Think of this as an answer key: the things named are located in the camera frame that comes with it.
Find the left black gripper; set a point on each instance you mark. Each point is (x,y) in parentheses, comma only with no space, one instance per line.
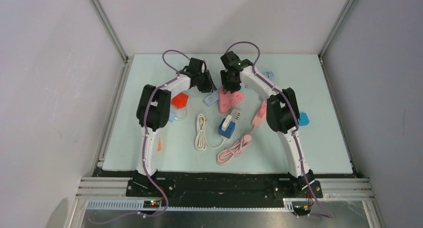
(210,87)

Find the red cube socket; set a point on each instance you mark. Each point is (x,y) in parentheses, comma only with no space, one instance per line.
(180,101)

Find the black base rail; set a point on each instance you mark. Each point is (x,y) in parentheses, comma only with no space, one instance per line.
(222,190)

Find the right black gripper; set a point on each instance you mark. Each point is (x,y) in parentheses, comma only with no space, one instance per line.
(226,87)

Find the pink triangular power strip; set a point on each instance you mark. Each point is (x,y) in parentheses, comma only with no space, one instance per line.
(227,101)

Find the light blue table mat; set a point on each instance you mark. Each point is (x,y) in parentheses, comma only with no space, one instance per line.
(191,145)

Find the orange power strip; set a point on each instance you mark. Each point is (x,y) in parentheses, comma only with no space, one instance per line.
(159,146)

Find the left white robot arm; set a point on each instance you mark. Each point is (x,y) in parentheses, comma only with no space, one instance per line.
(153,111)

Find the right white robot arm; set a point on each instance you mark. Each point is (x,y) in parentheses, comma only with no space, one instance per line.
(282,113)

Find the dark blue cube socket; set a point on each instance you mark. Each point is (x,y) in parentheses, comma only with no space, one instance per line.
(225,134)

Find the light blue power strip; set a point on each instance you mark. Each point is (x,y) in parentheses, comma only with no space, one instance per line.
(212,98)

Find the white plug adapter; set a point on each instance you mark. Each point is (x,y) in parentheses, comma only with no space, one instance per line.
(227,125)

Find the small light blue charger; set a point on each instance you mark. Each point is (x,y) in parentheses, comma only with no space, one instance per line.
(173,117)

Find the white power strip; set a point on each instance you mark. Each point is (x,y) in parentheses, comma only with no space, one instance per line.
(235,115)

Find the light blue plug adapter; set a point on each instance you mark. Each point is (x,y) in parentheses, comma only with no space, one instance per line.
(303,119)

